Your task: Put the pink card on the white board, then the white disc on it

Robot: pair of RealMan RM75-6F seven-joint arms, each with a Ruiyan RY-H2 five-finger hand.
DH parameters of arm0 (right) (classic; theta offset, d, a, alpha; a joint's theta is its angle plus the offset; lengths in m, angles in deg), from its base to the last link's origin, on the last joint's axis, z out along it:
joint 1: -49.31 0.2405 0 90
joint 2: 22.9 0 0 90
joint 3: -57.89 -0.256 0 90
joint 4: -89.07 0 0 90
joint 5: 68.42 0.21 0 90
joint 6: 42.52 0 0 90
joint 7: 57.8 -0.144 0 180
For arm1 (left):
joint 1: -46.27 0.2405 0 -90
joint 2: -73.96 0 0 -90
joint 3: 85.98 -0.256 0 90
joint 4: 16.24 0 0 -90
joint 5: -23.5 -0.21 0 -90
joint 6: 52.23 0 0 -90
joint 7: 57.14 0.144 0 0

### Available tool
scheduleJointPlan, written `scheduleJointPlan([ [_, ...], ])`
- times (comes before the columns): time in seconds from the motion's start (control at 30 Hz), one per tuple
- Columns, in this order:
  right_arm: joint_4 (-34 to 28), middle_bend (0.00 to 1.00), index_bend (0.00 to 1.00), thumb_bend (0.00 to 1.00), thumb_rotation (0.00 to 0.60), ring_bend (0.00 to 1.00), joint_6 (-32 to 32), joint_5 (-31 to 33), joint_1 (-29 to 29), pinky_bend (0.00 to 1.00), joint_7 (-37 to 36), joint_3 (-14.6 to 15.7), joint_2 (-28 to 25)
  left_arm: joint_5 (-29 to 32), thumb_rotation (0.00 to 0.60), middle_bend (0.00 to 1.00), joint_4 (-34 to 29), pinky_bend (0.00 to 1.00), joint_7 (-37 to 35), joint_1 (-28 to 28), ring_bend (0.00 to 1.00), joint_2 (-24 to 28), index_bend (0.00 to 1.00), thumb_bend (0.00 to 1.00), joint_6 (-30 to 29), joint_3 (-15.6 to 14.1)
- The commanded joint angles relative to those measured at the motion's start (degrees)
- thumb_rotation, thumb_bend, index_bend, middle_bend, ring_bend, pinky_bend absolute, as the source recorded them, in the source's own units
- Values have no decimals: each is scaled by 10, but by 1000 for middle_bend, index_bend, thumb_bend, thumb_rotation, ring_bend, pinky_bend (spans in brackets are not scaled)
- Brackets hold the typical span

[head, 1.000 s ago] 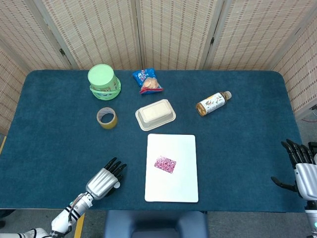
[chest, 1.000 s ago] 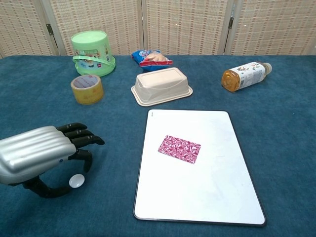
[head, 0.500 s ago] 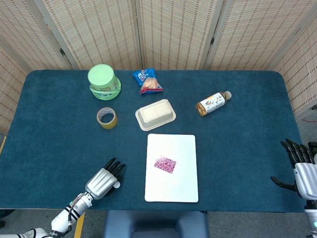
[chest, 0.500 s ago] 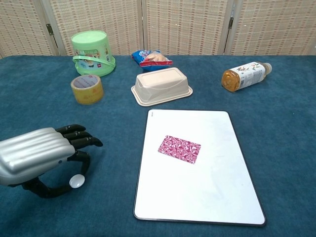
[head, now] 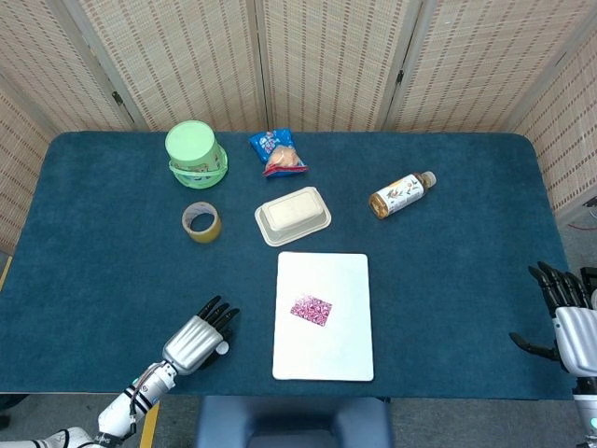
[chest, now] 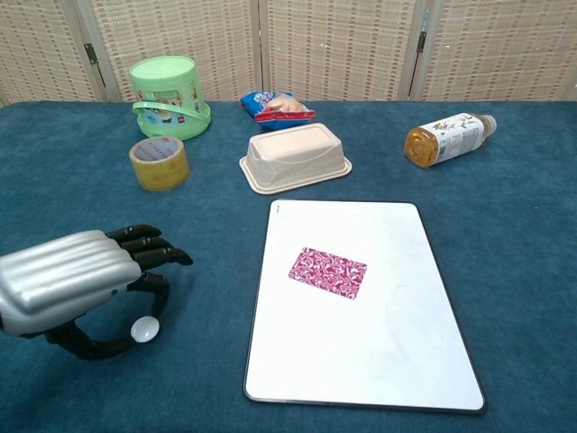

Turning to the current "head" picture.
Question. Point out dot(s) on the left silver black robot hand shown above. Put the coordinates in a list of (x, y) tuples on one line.
[(193, 345)]

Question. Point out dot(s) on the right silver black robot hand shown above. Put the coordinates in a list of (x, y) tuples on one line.
[(578, 336)]

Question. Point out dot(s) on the pink glitter card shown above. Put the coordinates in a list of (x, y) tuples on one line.
[(311, 310)]

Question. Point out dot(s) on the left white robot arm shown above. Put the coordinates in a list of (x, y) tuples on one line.
[(116, 413)]

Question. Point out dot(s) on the blue padded robot base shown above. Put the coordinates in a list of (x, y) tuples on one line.
[(289, 420)]

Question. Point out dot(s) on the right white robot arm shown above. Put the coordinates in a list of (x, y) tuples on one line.
[(587, 406)]

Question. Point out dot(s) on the white rectangular board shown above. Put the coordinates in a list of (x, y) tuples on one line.
[(345, 350)]

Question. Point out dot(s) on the black box device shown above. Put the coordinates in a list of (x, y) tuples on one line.
[(590, 276)]

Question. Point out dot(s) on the yellow floor tape strip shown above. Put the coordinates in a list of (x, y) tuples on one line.
[(151, 429)]

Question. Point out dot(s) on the dark blue table cloth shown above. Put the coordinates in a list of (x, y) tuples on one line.
[(116, 280)]

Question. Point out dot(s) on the yellowish packing tape roll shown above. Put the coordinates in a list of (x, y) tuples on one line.
[(206, 235)]

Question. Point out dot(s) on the beige plastic food container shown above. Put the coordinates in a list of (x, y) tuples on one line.
[(291, 214)]

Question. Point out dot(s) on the green plastic bucket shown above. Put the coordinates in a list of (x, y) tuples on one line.
[(193, 149)]

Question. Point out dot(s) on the woven bamboo screen panel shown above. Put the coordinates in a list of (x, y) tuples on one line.
[(186, 60), (569, 130), (56, 70), (18, 163), (326, 60), (476, 60)]

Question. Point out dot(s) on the blue red snack bag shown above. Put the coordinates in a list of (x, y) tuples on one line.
[(275, 151)]

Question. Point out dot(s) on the amber tea bottle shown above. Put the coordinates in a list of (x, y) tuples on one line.
[(401, 195)]

